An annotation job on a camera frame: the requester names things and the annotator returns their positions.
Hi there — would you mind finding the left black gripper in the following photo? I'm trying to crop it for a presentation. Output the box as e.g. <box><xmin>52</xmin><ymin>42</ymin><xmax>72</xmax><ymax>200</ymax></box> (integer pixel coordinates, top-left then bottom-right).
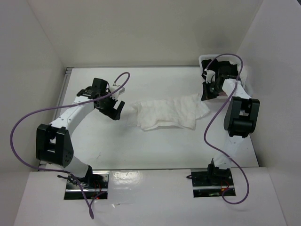
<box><xmin>95</xmin><ymin>92</ymin><xmax>124</xmax><ymax>121</ymax></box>

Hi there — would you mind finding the white pleated skirt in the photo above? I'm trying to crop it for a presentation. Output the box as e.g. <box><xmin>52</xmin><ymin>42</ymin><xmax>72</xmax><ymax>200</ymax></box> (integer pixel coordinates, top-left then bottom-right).
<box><xmin>128</xmin><ymin>93</ymin><xmax>210</xmax><ymax>131</ymax></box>

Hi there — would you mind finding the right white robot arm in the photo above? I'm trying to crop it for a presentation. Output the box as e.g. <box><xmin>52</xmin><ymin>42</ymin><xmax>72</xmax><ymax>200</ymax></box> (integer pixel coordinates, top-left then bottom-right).
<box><xmin>202</xmin><ymin>66</ymin><xmax>260</xmax><ymax>186</ymax></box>

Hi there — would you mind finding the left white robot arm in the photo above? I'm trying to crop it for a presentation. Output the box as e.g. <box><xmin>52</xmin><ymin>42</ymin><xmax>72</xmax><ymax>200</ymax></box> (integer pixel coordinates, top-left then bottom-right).
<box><xmin>36</xmin><ymin>78</ymin><xmax>125</xmax><ymax>188</ymax></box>

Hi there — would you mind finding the black skirt in basket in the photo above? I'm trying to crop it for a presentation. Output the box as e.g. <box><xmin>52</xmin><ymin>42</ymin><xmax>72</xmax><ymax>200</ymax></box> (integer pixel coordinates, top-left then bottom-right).
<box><xmin>208</xmin><ymin>59</ymin><xmax>238</xmax><ymax>79</ymax></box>

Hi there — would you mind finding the white garment in basket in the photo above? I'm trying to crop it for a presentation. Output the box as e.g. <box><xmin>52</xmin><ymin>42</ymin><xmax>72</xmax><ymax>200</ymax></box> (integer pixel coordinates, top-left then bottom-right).
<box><xmin>239</xmin><ymin>65</ymin><xmax>250</xmax><ymax>90</ymax></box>

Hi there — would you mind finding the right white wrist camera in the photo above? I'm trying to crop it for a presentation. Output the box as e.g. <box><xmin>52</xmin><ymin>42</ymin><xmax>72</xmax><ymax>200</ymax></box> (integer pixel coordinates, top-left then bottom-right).
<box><xmin>203</xmin><ymin>69</ymin><xmax>215</xmax><ymax>84</ymax></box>

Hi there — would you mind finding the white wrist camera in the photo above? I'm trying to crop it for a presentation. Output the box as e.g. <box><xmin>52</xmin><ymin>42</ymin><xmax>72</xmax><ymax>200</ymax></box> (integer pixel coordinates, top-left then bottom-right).
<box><xmin>203</xmin><ymin>69</ymin><xmax>215</xmax><ymax>84</ymax></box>
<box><xmin>109</xmin><ymin>84</ymin><xmax>125</xmax><ymax>100</ymax></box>

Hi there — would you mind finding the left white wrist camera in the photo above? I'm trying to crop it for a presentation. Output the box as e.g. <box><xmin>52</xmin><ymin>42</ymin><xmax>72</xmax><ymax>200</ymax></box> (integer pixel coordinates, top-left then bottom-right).
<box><xmin>109</xmin><ymin>84</ymin><xmax>125</xmax><ymax>100</ymax></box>

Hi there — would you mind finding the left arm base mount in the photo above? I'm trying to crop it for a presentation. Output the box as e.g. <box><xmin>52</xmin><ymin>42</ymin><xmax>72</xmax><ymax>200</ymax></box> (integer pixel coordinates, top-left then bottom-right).
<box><xmin>57</xmin><ymin>170</ymin><xmax>109</xmax><ymax>200</ymax></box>

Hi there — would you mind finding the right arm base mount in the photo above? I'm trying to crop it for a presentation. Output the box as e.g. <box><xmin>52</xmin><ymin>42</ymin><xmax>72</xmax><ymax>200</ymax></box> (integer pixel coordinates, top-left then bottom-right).
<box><xmin>186</xmin><ymin>169</ymin><xmax>236</xmax><ymax>198</ymax></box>

